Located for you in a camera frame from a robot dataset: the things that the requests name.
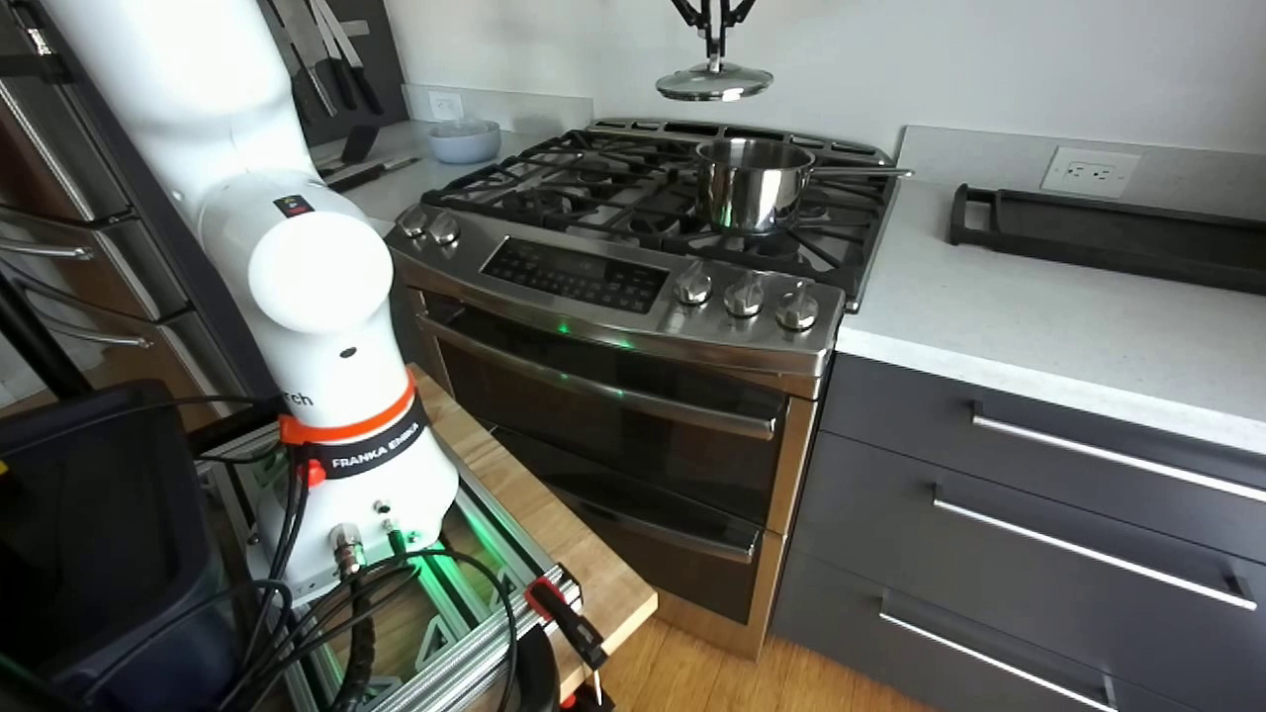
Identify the black knife rack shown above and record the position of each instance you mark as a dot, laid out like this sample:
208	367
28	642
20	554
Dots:
343	63

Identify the stainless steel gas stove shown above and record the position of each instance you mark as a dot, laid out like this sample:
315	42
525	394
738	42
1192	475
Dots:
659	373

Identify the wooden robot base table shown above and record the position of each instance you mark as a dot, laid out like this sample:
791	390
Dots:
613	597

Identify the right wall outlet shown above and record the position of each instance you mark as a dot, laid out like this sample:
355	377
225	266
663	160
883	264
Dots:
1088	170

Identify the bottom grey drawer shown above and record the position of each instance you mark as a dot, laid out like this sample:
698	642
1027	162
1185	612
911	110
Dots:
963	667

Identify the black bin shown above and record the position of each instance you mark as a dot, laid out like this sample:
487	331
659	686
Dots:
109	576

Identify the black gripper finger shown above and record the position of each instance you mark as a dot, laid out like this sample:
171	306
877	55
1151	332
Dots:
695	12
734	12

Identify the black griddle tray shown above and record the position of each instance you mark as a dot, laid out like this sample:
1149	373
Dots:
1108	235

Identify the middle grey drawer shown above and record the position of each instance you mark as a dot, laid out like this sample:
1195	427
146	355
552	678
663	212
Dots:
1023	562

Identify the top grey drawer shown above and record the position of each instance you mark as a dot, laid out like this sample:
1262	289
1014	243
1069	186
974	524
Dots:
1200	491

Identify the silver pot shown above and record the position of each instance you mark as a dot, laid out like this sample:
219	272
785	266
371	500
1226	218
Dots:
756	178

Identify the grey drawer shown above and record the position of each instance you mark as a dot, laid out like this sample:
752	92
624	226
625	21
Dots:
1200	491
1023	562
963	667

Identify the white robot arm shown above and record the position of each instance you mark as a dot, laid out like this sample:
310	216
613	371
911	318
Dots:
203	95

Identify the white round bowl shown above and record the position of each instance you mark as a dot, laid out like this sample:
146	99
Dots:
464	144

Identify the white wall outlet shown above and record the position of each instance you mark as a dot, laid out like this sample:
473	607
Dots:
443	110

